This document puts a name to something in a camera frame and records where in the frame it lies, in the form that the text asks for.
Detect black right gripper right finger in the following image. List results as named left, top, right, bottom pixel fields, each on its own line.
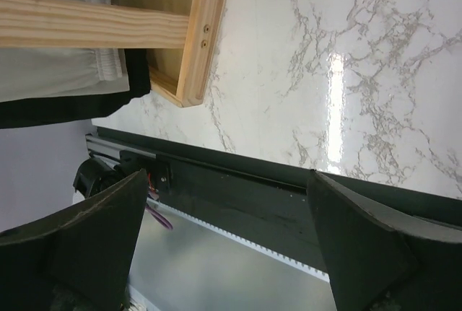
left=307, top=170, right=461, bottom=310

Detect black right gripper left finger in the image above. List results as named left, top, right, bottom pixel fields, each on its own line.
left=1, top=170, right=148, bottom=310

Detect grey trousers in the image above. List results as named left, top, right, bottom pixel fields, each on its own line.
left=1, top=0, right=151, bottom=103

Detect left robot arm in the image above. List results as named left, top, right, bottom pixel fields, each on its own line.
left=1, top=157, right=148, bottom=310

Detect black garment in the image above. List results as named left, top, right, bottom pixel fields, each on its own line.
left=1, top=49, right=151, bottom=129

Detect wooden clothes rack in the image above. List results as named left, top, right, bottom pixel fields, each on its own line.
left=0, top=0, right=235, bottom=109

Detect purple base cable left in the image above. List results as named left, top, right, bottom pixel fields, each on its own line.
left=145, top=205, right=173, bottom=230

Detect grey slotted cable duct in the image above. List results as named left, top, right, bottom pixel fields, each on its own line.
left=148, top=199, right=330, bottom=284

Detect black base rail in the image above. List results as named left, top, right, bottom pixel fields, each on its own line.
left=96, top=126, right=462, bottom=274

